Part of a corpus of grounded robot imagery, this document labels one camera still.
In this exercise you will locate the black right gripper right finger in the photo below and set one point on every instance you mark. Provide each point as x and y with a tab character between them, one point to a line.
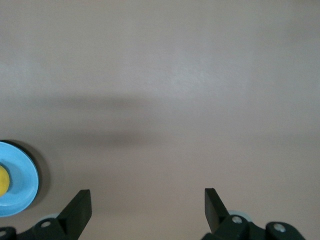
220	217

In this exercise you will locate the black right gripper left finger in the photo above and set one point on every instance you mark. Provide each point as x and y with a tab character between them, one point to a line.
75	215

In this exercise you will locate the blue plate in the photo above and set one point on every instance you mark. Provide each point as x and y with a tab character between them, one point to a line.
22	180

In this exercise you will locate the yellow lemon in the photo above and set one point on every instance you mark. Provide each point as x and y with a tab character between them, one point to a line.
3	180

